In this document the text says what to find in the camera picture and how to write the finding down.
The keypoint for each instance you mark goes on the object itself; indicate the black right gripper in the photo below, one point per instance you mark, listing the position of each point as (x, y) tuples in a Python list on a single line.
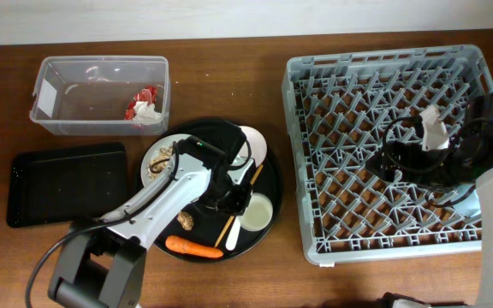
[(410, 151)]

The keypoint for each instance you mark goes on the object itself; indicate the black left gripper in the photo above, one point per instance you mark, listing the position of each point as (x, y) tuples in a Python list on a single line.
[(236, 208)]

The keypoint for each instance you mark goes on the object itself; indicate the cream paper cup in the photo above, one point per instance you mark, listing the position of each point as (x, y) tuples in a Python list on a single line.
[(257, 214)]

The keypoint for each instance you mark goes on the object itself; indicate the pink bowl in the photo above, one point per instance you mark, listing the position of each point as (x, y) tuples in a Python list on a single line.
[(257, 144)]

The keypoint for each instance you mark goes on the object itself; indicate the red and white wrapper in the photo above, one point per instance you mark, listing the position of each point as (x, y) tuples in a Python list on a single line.
[(141, 109)]

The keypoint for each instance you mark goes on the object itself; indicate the light blue plastic cup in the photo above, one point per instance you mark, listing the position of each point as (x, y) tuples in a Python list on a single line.
[(470, 206)]

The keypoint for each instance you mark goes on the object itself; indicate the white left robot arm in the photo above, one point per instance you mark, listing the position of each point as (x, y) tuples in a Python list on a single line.
[(102, 264)]

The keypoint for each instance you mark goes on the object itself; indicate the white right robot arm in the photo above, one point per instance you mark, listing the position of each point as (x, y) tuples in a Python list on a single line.
[(440, 163)]

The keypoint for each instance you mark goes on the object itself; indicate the grey dishwasher rack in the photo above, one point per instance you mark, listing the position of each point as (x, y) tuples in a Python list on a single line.
[(338, 110)]

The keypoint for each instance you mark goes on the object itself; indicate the wooden chopstick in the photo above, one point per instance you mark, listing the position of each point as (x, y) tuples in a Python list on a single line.
[(231, 218)]

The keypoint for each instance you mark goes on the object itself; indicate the round black tray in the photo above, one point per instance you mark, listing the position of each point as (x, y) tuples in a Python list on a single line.
[(207, 223)]

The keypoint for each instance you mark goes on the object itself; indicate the white plastic fork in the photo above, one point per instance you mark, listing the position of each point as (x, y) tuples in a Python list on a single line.
[(233, 235)]

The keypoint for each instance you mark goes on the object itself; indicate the brown walnut piece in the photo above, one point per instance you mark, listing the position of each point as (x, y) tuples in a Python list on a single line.
[(186, 220)]

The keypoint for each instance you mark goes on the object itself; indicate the orange carrot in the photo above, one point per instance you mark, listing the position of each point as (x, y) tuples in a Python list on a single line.
[(183, 246)]

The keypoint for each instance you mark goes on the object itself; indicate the grey plate with food scraps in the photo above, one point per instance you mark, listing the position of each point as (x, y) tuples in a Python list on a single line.
[(156, 160)]

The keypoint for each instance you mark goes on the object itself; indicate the black rectangular tray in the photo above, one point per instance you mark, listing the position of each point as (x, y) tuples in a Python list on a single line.
[(61, 185)]

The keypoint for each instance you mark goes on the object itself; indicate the clear plastic bin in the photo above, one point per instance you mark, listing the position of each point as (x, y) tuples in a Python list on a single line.
[(89, 95)]

